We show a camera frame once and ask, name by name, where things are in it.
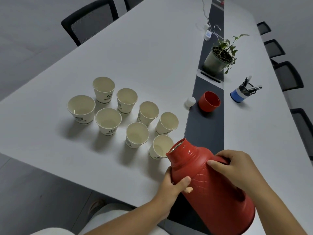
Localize potted green plant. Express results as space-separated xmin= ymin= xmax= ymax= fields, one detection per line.
xmin=203 ymin=34 xmax=250 ymax=75

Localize red thermos flask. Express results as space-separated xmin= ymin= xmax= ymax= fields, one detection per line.
xmin=166 ymin=138 xmax=256 ymax=235

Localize person's right hand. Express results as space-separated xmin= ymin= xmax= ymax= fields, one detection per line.
xmin=207 ymin=150 xmax=264 ymax=194

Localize group of white paper cups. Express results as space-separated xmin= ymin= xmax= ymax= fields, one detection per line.
xmin=67 ymin=76 xmax=179 ymax=160

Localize person's white trousers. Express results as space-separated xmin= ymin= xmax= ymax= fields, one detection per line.
xmin=29 ymin=203 xmax=168 ymax=235

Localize black mesh office chair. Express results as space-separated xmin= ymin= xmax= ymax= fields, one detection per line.
xmin=256 ymin=21 xmax=272 ymax=36
xmin=263 ymin=39 xmax=286 ymax=64
xmin=123 ymin=0 xmax=148 ymax=12
xmin=273 ymin=61 xmax=304 ymax=92
xmin=61 ymin=0 xmax=119 ymax=47
xmin=290 ymin=108 xmax=313 ymax=162

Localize white cable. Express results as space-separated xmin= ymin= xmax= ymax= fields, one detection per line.
xmin=213 ymin=24 xmax=225 ymax=40
xmin=201 ymin=0 xmax=211 ymax=27

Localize grey table cable box lid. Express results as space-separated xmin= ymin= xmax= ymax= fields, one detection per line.
xmin=196 ymin=69 xmax=224 ymax=90

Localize person's left forearm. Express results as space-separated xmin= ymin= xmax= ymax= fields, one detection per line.
xmin=84 ymin=192 xmax=171 ymax=235

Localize person's left hand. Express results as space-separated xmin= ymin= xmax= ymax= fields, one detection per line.
xmin=156 ymin=166 xmax=192 ymax=211

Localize red thermos cap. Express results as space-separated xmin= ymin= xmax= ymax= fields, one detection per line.
xmin=198 ymin=91 xmax=221 ymax=113

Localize person's brown shoe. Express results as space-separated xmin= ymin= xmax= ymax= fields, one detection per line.
xmin=89 ymin=199 xmax=106 ymax=216

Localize person's right forearm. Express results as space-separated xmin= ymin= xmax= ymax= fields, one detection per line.
xmin=241 ymin=181 xmax=307 ymax=235

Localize blue and white pen holder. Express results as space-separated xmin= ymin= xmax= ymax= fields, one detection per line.
xmin=230 ymin=86 xmax=251 ymax=103

